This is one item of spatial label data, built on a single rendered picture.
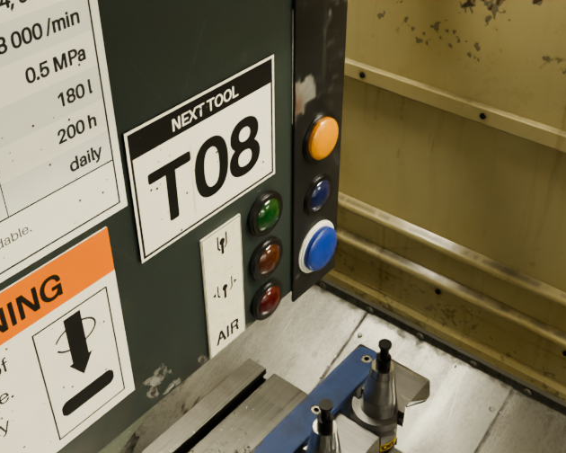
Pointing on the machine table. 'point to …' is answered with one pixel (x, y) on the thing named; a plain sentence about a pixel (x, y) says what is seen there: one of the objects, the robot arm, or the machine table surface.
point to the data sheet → (43, 131)
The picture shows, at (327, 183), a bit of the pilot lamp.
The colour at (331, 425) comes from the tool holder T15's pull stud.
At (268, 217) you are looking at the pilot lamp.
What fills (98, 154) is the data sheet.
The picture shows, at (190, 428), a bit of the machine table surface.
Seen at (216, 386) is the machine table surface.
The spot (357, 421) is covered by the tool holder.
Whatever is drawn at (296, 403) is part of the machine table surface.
